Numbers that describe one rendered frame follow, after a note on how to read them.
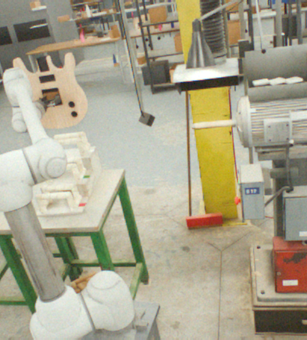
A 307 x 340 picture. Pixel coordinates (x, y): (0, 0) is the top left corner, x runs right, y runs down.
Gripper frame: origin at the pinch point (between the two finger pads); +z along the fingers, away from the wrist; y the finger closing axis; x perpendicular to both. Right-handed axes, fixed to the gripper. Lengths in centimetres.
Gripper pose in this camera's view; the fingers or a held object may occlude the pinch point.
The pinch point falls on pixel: (51, 97)
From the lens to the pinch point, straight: 217.7
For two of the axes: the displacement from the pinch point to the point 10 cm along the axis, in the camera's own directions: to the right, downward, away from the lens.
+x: -1.7, -8.7, -4.5
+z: 1.3, -4.8, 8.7
